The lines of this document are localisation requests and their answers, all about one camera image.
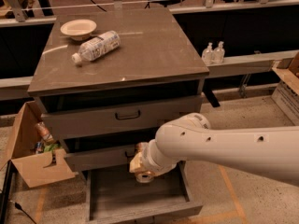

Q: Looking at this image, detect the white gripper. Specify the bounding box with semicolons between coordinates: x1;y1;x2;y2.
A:
129;139;177;175

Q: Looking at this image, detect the orange soda can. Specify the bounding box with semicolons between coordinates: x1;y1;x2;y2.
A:
135;172;154;184

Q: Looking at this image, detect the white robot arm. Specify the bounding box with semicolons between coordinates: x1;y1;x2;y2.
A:
130;113;299;186

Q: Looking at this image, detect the grey middle drawer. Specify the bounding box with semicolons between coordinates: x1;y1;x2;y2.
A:
64;145;135;172

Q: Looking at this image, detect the grey drawer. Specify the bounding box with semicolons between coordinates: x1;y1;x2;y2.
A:
64;145;135;172
86;162;202;224
42;95;202;139

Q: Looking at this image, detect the grey top drawer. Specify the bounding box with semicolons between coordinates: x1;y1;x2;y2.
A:
42;95;202;139

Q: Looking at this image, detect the grey bottom drawer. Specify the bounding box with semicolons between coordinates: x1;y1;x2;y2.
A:
86;162;202;224

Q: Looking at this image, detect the grey drawer cabinet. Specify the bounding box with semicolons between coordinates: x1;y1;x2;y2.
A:
27;7;210;173

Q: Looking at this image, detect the snack can in box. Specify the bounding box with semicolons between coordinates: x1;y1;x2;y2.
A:
35;122;54;143

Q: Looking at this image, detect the green snack bag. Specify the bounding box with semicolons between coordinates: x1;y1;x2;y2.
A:
44;143;60;152

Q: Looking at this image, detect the brown cardboard box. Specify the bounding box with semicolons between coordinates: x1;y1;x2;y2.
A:
0;102;75;188

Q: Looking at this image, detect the clear plastic water bottle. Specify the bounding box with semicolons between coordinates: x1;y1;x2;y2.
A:
71;31;121;65

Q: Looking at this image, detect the left clear sanitizer bottle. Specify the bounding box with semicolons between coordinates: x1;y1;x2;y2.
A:
202;42;213;64

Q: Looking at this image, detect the clear sanitizer bottle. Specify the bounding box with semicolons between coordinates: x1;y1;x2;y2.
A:
202;42;213;64
213;41;225;63

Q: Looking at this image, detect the right clear sanitizer bottle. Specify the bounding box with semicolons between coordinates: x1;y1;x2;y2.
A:
213;41;225;63

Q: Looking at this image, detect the white bowl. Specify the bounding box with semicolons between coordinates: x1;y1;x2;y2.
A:
60;20;97;41

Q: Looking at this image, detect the cardboard box at right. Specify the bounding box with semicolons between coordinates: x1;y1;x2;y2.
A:
272;52;299;126

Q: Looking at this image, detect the black cable on floor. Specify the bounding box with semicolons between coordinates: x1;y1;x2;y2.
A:
8;199;37;224

